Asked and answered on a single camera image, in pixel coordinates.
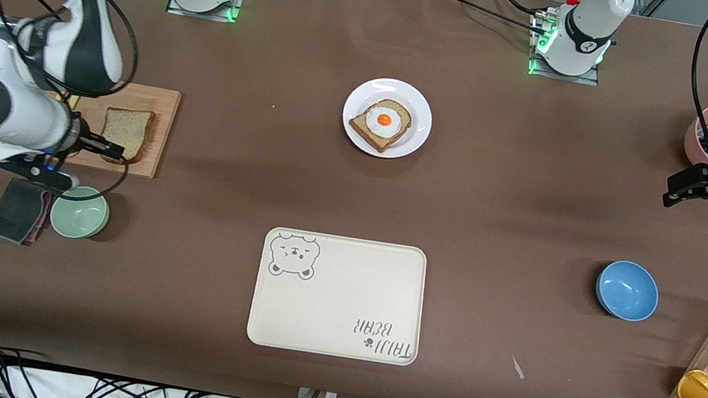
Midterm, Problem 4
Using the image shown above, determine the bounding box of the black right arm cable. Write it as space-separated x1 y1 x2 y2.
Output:
0 0 154 207

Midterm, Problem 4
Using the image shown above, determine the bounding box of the white round plate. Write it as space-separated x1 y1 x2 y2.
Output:
337 73 438 164

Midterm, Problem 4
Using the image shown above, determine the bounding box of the dark grey folded cloth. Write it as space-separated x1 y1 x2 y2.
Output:
0 176 58 249

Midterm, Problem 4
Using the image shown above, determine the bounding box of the wooden cutting board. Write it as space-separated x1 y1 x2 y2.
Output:
16 68 183 182

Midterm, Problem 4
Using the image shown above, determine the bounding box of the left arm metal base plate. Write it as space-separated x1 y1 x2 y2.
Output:
525 12 609 88

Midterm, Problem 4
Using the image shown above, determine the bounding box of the blue bowl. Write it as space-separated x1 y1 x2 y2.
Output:
591 257 664 325

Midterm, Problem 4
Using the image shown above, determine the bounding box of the cream tray with bear print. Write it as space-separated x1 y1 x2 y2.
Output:
245 224 433 369

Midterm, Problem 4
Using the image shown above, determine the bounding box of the plain bread slice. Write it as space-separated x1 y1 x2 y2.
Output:
97 104 157 167

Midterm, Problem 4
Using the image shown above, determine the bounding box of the black cable on table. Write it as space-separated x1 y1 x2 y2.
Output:
420 0 556 38

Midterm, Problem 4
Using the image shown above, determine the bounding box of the toast with fried egg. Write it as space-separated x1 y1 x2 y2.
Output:
345 94 415 158

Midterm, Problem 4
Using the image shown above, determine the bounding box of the pale green bowl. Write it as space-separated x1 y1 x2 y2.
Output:
47 182 114 243

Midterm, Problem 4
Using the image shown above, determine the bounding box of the fried egg toy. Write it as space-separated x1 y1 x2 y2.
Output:
364 104 405 140

